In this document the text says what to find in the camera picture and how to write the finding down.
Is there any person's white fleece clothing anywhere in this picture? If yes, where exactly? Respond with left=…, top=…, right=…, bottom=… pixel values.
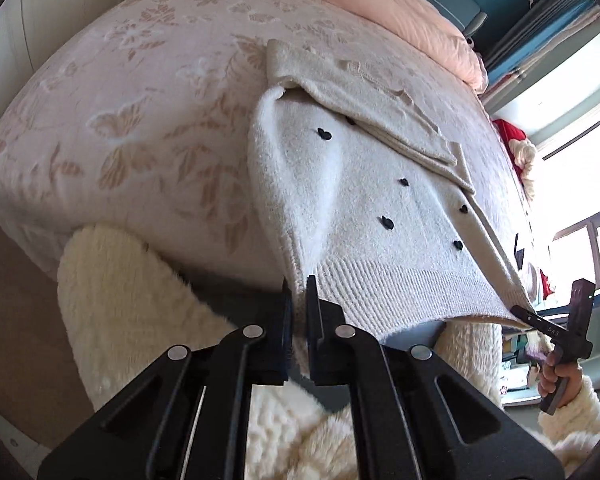
left=56, top=225, right=507, bottom=480

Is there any person's right forearm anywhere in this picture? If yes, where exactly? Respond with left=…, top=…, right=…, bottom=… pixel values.
left=536, top=374, right=600, bottom=463

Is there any window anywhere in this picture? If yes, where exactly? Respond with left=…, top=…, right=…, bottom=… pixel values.
left=490, top=27, right=600, bottom=306

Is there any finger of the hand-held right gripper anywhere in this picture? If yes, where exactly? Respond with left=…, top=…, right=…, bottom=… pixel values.
left=510, top=304, right=572, bottom=335

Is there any floral pink bed blanket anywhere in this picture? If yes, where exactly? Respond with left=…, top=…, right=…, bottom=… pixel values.
left=0, top=0, right=537, bottom=311

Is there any person's right hand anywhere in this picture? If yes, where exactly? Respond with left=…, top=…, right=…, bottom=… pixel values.
left=536, top=355, right=585, bottom=405

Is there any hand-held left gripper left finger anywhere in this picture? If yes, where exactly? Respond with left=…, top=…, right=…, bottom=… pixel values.
left=37, top=277, right=294, bottom=480

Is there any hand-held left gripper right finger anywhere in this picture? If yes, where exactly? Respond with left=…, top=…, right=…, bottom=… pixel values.
left=304, top=275, right=566, bottom=480

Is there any white sweater with black buttons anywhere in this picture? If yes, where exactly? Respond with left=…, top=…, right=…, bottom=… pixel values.
left=247, top=38, right=537, bottom=350

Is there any red cloth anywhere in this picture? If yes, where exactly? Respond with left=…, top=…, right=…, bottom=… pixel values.
left=492, top=118, right=529, bottom=173

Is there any blue curtain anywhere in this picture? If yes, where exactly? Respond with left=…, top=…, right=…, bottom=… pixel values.
left=482, top=0, right=600, bottom=98

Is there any pink duvet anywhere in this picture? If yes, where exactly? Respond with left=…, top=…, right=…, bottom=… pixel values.
left=219, top=0, right=489, bottom=94

